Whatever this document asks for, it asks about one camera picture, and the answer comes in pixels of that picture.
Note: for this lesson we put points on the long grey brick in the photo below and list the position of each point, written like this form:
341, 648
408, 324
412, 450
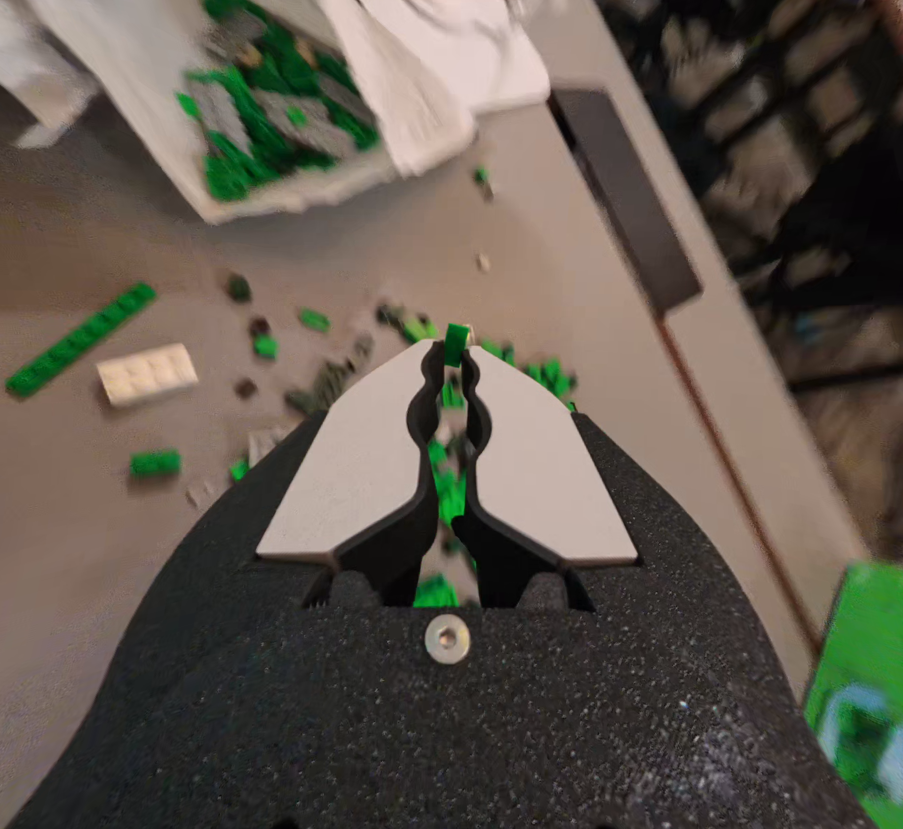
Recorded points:
217, 113

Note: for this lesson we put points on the white eight-stud brick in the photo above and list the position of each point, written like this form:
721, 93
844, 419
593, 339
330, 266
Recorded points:
148, 374

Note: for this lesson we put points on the torn white paper bag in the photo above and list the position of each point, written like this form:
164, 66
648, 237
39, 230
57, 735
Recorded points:
416, 123

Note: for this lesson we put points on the scatter of small green bricks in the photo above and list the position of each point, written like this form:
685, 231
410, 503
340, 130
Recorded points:
415, 329

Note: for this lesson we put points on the pile of green grey bricks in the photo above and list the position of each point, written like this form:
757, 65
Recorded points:
233, 172

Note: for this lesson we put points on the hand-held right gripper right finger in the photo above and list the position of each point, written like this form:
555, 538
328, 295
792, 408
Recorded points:
550, 483

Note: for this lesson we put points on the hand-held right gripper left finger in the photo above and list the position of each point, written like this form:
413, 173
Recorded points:
346, 476

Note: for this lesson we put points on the green two-stud brick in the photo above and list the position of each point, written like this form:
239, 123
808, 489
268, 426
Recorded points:
155, 463

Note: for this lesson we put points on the green toy box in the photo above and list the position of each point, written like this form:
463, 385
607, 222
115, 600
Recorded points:
861, 631

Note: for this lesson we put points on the long green plate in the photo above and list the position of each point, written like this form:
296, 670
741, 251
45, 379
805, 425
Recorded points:
77, 342

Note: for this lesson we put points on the tiny green brick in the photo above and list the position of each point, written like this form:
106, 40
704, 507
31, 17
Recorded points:
457, 342

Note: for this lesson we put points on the dark grey plate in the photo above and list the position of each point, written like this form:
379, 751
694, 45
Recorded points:
235, 31

